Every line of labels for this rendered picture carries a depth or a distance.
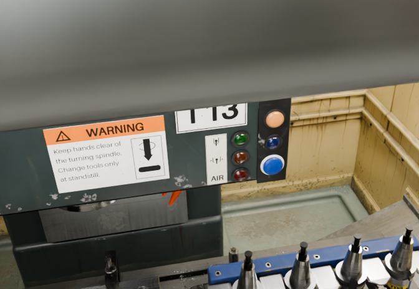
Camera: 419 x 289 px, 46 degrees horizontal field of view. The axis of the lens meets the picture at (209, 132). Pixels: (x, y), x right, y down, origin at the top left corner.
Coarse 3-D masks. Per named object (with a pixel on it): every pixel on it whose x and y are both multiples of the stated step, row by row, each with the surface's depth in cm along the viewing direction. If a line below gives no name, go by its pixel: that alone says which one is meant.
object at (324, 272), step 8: (328, 264) 105; (312, 272) 104; (320, 272) 104; (328, 272) 103; (320, 280) 102; (328, 280) 102; (336, 280) 102; (320, 288) 100; (328, 288) 100; (336, 288) 100
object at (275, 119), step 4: (272, 112) 68; (276, 112) 68; (280, 112) 68; (268, 116) 68; (272, 116) 68; (276, 116) 68; (280, 116) 68; (268, 120) 68; (272, 120) 68; (276, 120) 68; (280, 120) 68; (268, 124) 68; (272, 124) 68; (276, 124) 68; (280, 124) 69
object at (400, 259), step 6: (402, 240) 100; (396, 246) 102; (402, 246) 100; (408, 246) 99; (396, 252) 102; (402, 252) 100; (408, 252) 100; (390, 258) 104; (396, 258) 102; (402, 258) 101; (408, 258) 101; (390, 264) 104; (396, 264) 102; (402, 264) 101; (408, 264) 101; (402, 270) 102
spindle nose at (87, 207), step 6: (84, 204) 87; (90, 204) 87; (96, 204) 88; (102, 204) 88; (108, 204) 89; (66, 210) 88; (72, 210) 88; (78, 210) 87; (84, 210) 88; (90, 210) 88
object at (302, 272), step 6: (294, 264) 98; (300, 264) 97; (306, 264) 97; (294, 270) 98; (300, 270) 97; (306, 270) 97; (294, 276) 98; (300, 276) 98; (306, 276) 98; (294, 282) 99; (300, 282) 98; (306, 282) 98; (300, 288) 99
